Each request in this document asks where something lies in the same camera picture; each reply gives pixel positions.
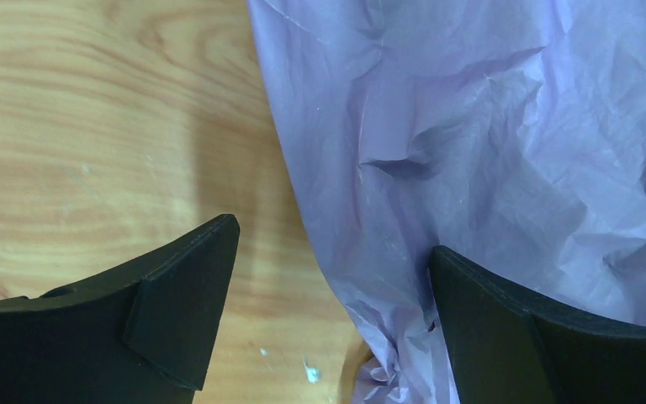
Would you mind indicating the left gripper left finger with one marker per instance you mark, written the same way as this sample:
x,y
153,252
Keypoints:
x,y
141,332

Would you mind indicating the purple flower bouquet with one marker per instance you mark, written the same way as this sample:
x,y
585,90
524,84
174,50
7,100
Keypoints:
x,y
513,132

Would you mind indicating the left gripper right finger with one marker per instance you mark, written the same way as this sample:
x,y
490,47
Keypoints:
x,y
509,344

